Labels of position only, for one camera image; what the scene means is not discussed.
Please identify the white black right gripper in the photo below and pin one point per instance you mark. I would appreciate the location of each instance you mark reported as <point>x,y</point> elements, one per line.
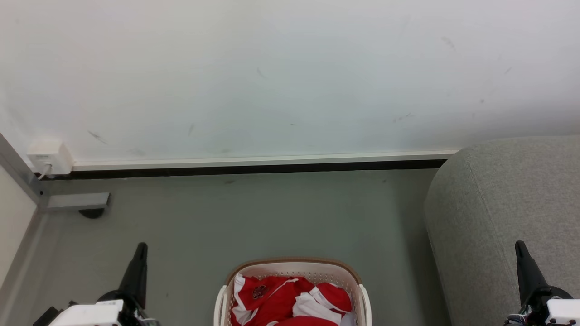
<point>562,310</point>

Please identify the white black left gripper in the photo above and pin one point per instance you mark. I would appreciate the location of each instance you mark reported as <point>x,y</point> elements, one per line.
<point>90,314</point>

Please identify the red and white jersey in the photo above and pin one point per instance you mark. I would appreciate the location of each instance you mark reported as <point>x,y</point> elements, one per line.
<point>276,301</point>

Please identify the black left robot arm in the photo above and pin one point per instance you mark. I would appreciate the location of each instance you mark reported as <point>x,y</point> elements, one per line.
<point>45,317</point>

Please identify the grey fabric sofa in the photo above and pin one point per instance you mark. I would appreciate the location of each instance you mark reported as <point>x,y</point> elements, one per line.
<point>494,203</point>

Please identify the grey metal table leg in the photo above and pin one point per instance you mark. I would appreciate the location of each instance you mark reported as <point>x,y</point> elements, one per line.
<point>72,200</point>

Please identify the off-white partition panel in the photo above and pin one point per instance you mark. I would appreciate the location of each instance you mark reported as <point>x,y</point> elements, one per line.
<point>13,217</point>

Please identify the white perforated laundry basket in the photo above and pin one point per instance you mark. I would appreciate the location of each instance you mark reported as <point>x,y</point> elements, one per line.
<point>294,271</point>

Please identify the black round frame foot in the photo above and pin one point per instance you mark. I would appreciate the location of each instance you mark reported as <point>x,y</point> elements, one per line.
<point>92,213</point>

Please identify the white wall socket box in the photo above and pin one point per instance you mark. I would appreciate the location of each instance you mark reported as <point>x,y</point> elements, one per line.
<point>49,156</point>

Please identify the white black wall baseboard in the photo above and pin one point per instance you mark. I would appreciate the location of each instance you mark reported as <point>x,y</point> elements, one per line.
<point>253,165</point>

